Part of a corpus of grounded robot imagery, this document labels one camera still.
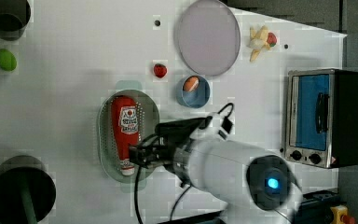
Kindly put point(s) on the red ketchup bottle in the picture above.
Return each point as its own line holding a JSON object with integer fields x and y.
{"x": 126, "y": 130}

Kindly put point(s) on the black cylinder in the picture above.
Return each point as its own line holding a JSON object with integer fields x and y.
{"x": 14, "y": 17}
{"x": 27, "y": 191}

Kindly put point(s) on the grey round plate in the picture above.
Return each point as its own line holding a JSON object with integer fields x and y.
{"x": 208, "y": 37}

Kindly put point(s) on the red strawberry toy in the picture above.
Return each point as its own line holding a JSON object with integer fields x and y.
{"x": 160, "y": 70}

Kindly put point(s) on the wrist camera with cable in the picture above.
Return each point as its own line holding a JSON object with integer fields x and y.
{"x": 222, "y": 121}

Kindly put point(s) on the orange toy in bowl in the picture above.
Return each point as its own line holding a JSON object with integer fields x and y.
{"x": 191, "y": 84}

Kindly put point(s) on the green lime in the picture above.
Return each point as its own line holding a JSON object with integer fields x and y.
{"x": 8, "y": 61}

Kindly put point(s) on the black cylinder upper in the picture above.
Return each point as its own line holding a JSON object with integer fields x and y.
{"x": 14, "y": 17}

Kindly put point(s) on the red strawberry by banana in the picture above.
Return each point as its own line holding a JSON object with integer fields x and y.
{"x": 272, "y": 40}

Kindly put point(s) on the black toaster oven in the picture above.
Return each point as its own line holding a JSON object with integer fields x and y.
{"x": 322, "y": 118}

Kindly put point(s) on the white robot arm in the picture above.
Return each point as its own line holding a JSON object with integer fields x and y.
{"x": 257, "y": 185}

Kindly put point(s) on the green oval strainer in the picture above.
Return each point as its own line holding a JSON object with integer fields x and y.
{"x": 148, "y": 118}

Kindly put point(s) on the blue bowl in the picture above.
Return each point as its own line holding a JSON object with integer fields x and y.
{"x": 193, "y": 99}

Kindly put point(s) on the black cylinder lower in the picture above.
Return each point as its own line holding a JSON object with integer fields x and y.
{"x": 27, "y": 191}

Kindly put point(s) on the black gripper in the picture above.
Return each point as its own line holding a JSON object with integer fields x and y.
{"x": 159, "y": 147}

